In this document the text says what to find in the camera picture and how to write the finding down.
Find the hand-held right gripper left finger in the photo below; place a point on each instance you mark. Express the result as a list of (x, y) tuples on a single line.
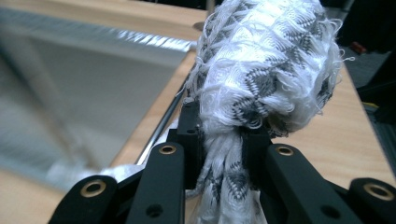
[(162, 180)]

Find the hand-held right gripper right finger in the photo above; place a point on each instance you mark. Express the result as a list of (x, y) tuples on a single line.
[(292, 183)]

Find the grey two-tier metal rack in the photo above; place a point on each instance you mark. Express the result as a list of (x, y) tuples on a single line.
[(93, 87)]

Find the white grey patterned cloth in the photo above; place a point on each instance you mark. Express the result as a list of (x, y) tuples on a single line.
[(264, 62)]

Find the small red object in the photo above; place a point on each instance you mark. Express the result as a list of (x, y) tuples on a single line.
[(358, 47)]

